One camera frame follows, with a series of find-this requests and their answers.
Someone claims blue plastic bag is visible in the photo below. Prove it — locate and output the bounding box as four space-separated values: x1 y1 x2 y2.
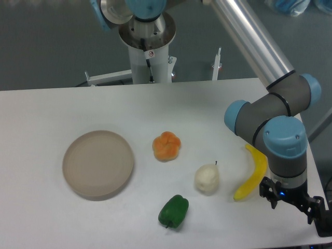
264 0 331 17

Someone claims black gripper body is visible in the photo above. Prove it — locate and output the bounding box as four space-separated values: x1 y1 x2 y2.
270 174 308 206

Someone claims black cable on pedestal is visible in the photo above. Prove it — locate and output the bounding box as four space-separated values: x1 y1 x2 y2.
140 38 156 84

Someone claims white left bracket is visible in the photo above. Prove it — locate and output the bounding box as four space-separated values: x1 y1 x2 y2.
85 70 132 86

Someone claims orange bread roll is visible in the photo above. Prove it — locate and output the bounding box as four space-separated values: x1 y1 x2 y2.
152 131 181 162

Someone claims white right bracket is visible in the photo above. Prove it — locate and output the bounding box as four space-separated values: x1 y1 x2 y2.
212 47 223 81

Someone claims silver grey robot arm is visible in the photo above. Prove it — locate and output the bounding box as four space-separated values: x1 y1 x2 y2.
90 1 331 237

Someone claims beige round plate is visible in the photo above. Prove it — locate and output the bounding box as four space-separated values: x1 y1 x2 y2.
62 130 134 201

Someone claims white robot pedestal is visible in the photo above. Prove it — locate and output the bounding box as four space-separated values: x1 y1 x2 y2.
128 45 177 85

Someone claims green bell pepper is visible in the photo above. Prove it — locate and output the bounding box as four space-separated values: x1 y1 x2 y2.
158 195 189 229

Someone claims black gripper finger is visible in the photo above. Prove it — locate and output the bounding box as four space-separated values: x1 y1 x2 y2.
296 196 331 237
259 176 281 209

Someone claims white bracket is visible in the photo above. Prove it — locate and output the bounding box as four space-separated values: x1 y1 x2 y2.
85 70 132 86
212 47 223 81

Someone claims yellow banana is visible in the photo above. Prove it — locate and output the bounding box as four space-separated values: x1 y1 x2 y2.
233 144 268 201

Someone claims white pear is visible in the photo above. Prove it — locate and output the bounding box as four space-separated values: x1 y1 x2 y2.
194 161 220 195

